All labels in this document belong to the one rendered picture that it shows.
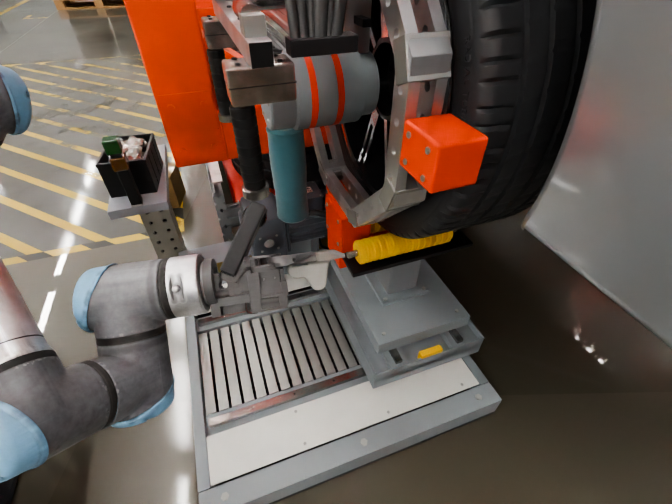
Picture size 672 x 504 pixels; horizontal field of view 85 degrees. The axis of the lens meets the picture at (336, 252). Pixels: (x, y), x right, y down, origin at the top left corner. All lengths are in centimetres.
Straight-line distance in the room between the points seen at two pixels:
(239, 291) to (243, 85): 29
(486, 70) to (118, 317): 58
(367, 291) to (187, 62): 82
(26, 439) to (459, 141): 57
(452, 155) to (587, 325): 123
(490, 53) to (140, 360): 60
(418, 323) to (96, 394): 82
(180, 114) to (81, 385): 84
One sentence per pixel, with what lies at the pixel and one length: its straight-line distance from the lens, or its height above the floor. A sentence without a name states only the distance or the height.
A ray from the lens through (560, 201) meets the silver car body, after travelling 55.
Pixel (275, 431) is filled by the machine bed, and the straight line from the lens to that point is 110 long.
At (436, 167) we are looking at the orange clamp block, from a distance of 49.
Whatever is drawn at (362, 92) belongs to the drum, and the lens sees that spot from 73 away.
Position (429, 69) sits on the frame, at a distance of 54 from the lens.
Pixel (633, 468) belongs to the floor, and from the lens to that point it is 139.
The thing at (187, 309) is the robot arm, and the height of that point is 68.
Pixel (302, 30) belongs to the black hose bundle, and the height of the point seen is 99.
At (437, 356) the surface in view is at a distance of 114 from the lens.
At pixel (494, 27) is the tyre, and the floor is 99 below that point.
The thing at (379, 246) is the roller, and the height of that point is 53.
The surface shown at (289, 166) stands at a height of 65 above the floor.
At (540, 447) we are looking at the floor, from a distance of 129.
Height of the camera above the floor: 108
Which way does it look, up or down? 41 degrees down
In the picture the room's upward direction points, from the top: straight up
